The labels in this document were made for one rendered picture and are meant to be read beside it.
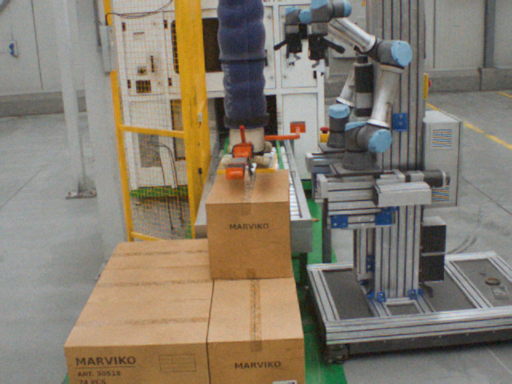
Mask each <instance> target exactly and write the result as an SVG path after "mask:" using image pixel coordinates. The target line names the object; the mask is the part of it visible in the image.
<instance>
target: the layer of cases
mask: <svg viewBox="0 0 512 384"><path fill-rule="evenodd" d="M295 287H296V283H294V273H293V268H292V263H291V277H290V278H268V279H229V280H211V279H210V258H209V247H208V238H204V239H185V240H167V241H149V242H119V243H118V245H117V246H116V248H115V250H114V252H113V255H112V256H111V258H110V260H109V262H108V264H107V265H106V268H105V269H104V271H103V273H102V275H101V277H100V279H99V281H98V283H97V285H96V287H95V288H94V291H93V292H92V294H91V296H90V298H89V300H88V301H87V303H86V306H85V308H84V310H83V311H82V313H81V315H80V317H79V319H78V320H77V322H76V324H75V326H74V328H73V329H72V331H71V333H70V336H69V337H68V339H67V340H66V343H65V345H64V347H63V349H64V352H65V355H66V365H67V371H68V376H69V382H70V384H305V379H304V373H305V351H304V335H303V329H302V320H301V315H300V309H299V304H298V294H297V289H295Z"/></svg>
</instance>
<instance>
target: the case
mask: <svg viewBox="0 0 512 384"><path fill-rule="evenodd" d="M206 224H207V235H208V247H209V258H210V279H211V280H229V279H268V278H290V277H291V234H290V184H289V169H275V173H260V174H256V173H255V181H254V180H253V179H252V178H251V177H250V175H249V174H248V172H247V171H245V176H244V179H226V175H225V174H217V176H216V179H215V180H214V184H213V186H212V189H211V191H210V194H209V196H208V199H207V201H206Z"/></svg>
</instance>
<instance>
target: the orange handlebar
mask: <svg viewBox="0 0 512 384"><path fill-rule="evenodd" d="M298 138H300V127H296V134H286V135H265V141H273V140H298ZM248 154H250V152H248V151H246V152H245V153H243V152H241V153H240V152H239V151H238V152H237V153H235V158H240V157H244V158H246V160H247V156H248ZM242 175H243V173H242V172H241V171H239V172H229V176H231V177H240V176H242Z"/></svg>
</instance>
